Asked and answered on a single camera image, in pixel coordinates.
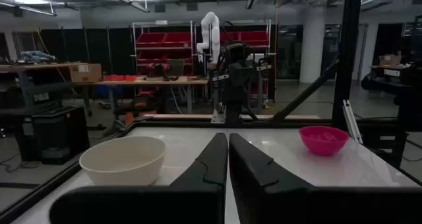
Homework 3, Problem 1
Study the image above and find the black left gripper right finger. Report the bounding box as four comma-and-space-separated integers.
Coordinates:
229, 133, 422, 224

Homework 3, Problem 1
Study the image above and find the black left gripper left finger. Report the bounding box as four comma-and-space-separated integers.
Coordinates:
49, 132, 229, 224

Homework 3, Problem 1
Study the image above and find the pink plastic bowl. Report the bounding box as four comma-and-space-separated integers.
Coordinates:
299, 125, 350, 157

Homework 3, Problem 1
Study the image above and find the large beige bowl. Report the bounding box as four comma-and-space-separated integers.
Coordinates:
78, 136, 167, 186

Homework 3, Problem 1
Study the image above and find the metal shelf with red bins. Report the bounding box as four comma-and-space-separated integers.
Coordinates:
131, 20, 195, 76
220, 18, 273, 53

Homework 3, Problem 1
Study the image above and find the long wooden workbench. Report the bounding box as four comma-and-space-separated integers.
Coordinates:
71, 75, 209, 115

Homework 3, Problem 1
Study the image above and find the red power tool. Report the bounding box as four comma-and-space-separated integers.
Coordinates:
146, 63, 171, 78

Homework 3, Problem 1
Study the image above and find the flat red tray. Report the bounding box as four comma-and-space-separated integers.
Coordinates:
104, 74, 138, 82

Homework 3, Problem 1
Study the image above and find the black equipment case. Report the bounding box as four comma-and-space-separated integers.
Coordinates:
32, 105, 90, 165

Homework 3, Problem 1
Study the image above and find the white round column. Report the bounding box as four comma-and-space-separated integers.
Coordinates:
299, 6, 327, 84

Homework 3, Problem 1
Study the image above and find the large cardboard box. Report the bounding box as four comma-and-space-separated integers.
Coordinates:
69, 63, 103, 83

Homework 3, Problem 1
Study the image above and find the black machine with Trossen print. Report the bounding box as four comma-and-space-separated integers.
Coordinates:
361, 61, 422, 96

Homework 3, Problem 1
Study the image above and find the small cardboard box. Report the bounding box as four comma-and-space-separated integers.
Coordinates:
378, 54, 402, 67

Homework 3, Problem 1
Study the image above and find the wooden side table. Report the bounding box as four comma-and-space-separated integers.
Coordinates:
0, 61, 82, 74

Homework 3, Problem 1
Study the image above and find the blue tool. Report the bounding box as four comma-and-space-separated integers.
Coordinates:
20, 50, 56, 62

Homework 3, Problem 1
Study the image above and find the black diagonal frame brace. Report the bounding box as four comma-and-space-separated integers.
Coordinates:
270, 59, 340, 125

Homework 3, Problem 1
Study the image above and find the aluminium bracket strip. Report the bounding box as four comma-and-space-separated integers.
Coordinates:
342, 99, 363, 144

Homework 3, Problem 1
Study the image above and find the black vertical frame post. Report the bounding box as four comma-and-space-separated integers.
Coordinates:
332, 0, 364, 129

